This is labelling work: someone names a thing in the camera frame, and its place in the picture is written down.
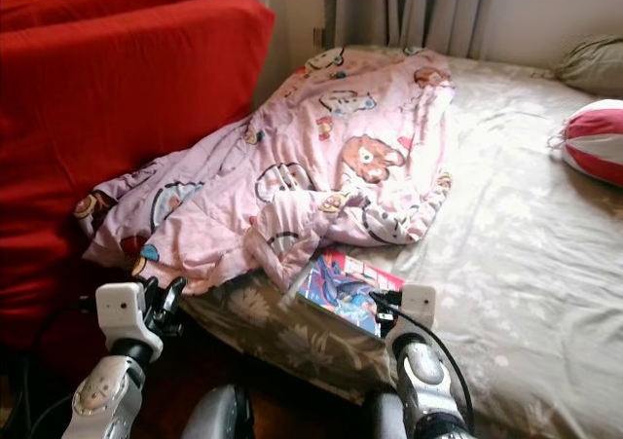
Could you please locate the robot left leg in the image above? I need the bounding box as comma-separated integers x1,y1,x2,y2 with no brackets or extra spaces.
180,385,254,439

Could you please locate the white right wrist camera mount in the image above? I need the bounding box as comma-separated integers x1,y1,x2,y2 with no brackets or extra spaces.
385,283,439,352

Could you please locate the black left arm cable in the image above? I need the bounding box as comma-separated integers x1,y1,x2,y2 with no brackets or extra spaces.
15,303,98,439

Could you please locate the colourful comic book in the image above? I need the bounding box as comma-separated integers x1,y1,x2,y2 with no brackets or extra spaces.
297,249,395,338

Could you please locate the olive beige pillow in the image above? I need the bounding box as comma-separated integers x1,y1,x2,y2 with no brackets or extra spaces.
553,35,623,97

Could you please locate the red white blue star bolster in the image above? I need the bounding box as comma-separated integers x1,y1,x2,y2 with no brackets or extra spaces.
550,98,623,187

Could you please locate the large red cushion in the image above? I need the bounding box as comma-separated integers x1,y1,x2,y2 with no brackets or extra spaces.
0,0,275,352
0,0,208,33

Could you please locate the grey striped curtain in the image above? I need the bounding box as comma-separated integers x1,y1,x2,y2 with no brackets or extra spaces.
323,0,497,60

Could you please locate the pink cartoon print quilt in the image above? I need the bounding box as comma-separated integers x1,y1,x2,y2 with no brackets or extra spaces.
73,45,457,294

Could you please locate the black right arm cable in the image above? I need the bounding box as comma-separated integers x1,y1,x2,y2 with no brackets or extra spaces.
375,298,478,425

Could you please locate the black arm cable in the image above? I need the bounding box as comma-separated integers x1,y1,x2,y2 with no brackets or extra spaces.
375,298,478,425
15,303,98,439

